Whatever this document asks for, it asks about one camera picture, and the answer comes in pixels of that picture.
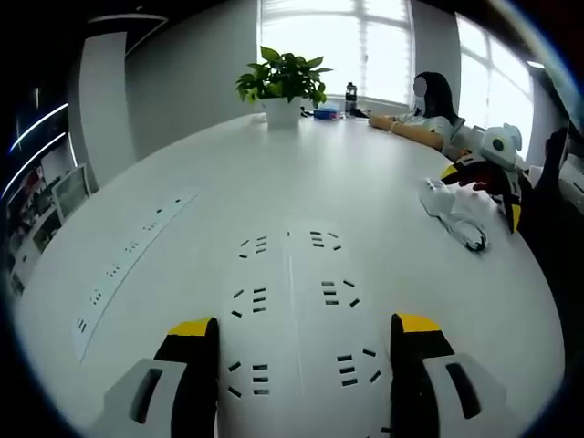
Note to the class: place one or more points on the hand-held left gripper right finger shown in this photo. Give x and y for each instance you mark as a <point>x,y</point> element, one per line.
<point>410,378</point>

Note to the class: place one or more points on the green potted plant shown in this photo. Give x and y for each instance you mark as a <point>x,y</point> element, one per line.
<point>283,77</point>

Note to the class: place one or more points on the built-in desk socket strip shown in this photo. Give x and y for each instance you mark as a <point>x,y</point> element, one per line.
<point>122,260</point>

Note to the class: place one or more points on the dark water bottle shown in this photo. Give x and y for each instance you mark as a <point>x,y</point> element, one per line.
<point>351,98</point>

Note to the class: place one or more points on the background office workstations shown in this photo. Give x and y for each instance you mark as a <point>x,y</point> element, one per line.
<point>32,219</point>

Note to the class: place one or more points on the long ceiling light strip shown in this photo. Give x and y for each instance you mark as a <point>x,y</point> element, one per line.
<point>41,122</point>
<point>36,157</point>

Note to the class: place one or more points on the white mesh office chair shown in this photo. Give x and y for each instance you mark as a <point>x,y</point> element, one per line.
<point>70,191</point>

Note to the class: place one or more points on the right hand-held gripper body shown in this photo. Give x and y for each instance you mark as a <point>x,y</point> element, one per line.
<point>498,145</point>

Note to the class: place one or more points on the white power strip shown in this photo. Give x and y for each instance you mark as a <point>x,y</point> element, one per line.
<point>274,328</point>

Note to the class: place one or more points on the person's right hand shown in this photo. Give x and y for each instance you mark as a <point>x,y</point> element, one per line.
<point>483,178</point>

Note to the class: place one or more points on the window with white blind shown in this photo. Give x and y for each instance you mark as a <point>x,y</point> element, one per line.
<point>333,45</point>

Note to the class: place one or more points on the blue box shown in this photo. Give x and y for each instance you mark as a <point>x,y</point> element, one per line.
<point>326,113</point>

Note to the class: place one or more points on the white charger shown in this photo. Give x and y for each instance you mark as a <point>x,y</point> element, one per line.
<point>435,198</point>

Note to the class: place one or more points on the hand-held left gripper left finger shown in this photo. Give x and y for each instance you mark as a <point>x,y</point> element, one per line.
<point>191,374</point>

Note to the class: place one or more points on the bright bare window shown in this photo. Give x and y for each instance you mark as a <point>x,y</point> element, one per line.
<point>493,82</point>

